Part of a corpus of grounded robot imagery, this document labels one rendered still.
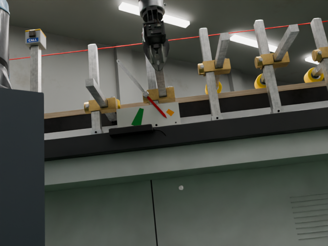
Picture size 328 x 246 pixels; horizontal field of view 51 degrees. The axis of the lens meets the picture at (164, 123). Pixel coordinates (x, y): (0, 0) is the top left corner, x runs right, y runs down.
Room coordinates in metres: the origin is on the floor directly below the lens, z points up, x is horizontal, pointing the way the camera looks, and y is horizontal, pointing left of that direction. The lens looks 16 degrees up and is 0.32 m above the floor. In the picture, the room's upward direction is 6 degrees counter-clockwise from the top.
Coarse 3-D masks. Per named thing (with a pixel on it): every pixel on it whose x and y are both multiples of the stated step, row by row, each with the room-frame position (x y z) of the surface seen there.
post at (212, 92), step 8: (200, 32) 1.35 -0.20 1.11; (200, 40) 1.37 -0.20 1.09; (208, 40) 1.35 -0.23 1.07; (208, 48) 1.35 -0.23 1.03; (208, 56) 1.35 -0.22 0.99; (208, 72) 1.35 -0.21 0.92; (208, 80) 1.35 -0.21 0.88; (208, 88) 1.35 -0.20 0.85; (216, 88) 1.35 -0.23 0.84; (208, 96) 1.38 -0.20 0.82; (216, 96) 1.35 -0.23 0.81; (216, 104) 1.35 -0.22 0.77; (216, 112) 1.35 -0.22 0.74
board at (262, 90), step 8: (264, 88) 1.56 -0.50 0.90; (280, 88) 1.56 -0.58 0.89; (288, 88) 1.56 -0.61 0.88; (296, 88) 1.56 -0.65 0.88; (304, 88) 1.56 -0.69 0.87; (192, 96) 1.57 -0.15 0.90; (200, 96) 1.57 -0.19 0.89; (224, 96) 1.56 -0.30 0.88; (232, 96) 1.56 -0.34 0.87; (120, 104) 1.58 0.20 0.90; (128, 104) 1.57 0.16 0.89; (136, 104) 1.57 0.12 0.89; (144, 104) 1.57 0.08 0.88; (56, 112) 1.58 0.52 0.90; (64, 112) 1.58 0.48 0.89; (72, 112) 1.58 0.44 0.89; (80, 112) 1.58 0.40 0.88
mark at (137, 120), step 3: (141, 108) 1.35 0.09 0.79; (138, 111) 1.35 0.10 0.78; (141, 111) 1.35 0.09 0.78; (138, 114) 1.35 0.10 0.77; (141, 114) 1.35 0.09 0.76; (135, 117) 1.35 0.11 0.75; (138, 117) 1.35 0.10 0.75; (141, 117) 1.35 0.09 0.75; (135, 120) 1.35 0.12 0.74; (138, 120) 1.35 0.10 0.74; (141, 120) 1.35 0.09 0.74; (132, 123) 1.35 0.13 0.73; (135, 123) 1.35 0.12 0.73; (138, 123) 1.35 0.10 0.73; (141, 123) 1.35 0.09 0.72
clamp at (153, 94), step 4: (168, 88) 1.35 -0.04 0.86; (172, 88) 1.35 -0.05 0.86; (148, 92) 1.35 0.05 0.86; (152, 92) 1.35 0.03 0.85; (156, 92) 1.35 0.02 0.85; (168, 92) 1.35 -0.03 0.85; (172, 92) 1.35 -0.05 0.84; (152, 96) 1.35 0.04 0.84; (156, 96) 1.35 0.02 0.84; (168, 96) 1.35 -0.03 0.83; (172, 96) 1.35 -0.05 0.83; (144, 100) 1.36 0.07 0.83; (148, 100) 1.35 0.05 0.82; (152, 100) 1.35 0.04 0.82; (156, 100) 1.35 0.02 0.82; (160, 100) 1.36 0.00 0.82; (164, 100) 1.37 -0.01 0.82; (168, 100) 1.37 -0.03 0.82; (172, 100) 1.38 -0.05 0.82
